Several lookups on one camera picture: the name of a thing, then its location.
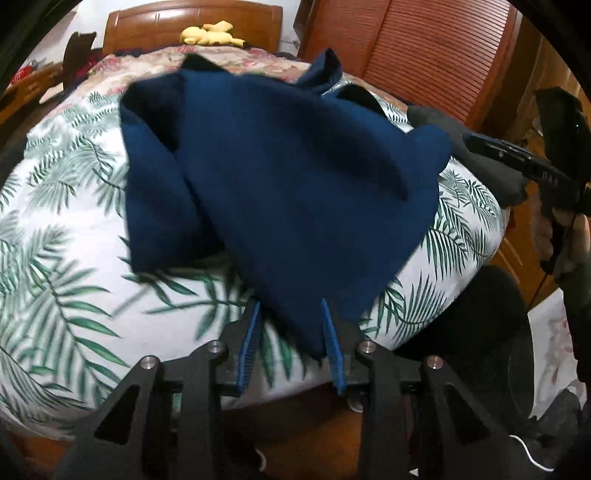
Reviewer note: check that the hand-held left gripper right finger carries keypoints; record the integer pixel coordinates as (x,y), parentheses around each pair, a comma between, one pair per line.
(333,353)

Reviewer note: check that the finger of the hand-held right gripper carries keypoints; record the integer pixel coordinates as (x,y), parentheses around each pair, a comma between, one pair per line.
(496,150)

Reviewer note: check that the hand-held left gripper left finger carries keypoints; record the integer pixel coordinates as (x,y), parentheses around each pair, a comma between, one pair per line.
(247,353)

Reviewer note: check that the navy blue garment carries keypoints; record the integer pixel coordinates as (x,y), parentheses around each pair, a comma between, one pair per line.
(286,184)

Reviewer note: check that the person's right hand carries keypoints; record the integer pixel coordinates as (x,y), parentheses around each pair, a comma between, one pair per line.
(577,240)

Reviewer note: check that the dark grey cloth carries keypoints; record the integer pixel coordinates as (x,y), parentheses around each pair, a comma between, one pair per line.
(485,175)

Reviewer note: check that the wooden louvered wardrobe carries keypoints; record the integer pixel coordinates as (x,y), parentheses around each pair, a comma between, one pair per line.
(415,50)

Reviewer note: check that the black round stool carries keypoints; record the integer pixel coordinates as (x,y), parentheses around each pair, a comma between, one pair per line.
(475,337)

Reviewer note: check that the pale pink floral cloth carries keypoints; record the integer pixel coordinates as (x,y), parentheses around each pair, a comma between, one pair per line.
(554,350)

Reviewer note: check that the leaf print bed sheet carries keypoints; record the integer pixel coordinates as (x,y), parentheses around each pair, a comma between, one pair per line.
(64,230)

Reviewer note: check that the floral blanket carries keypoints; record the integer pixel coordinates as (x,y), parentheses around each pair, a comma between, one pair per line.
(138,62)

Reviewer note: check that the yellow plush toy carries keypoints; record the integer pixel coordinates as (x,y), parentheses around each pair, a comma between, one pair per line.
(207,34)

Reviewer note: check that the wooden desk with cabinets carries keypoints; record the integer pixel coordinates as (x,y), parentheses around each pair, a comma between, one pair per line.
(32,90)

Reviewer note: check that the wooden bed headboard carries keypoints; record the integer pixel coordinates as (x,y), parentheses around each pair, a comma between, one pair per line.
(152,25)

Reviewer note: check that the dark brown chair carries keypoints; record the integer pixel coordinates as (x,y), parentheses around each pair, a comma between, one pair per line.
(78,55)

